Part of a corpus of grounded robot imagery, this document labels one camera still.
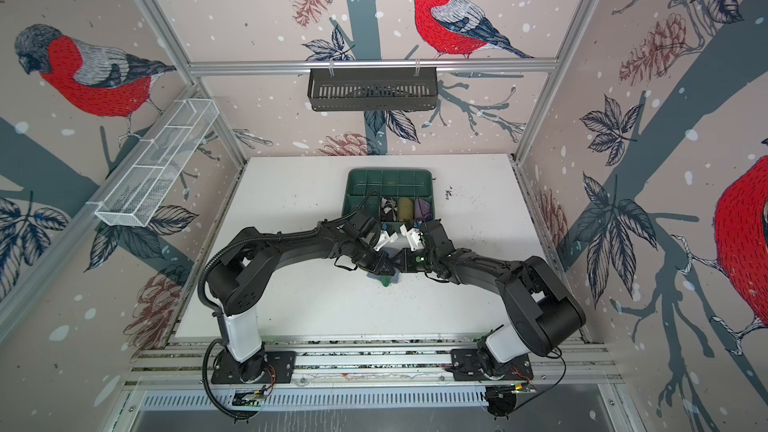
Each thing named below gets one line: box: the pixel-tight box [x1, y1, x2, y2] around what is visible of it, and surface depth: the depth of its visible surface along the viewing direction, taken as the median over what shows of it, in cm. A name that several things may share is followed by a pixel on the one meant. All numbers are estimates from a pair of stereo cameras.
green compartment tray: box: [342, 168, 435, 225], surface depth 103 cm
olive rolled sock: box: [397, 197, 413, 221], surface depth 100 cm
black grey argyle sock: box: [380, 196, 398, 222], surface depth 99 cm
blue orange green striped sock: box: [366, 268, 400, 287], surface depth 87 cm
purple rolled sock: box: [414, 198, 432, 221], surface depth 102 cm
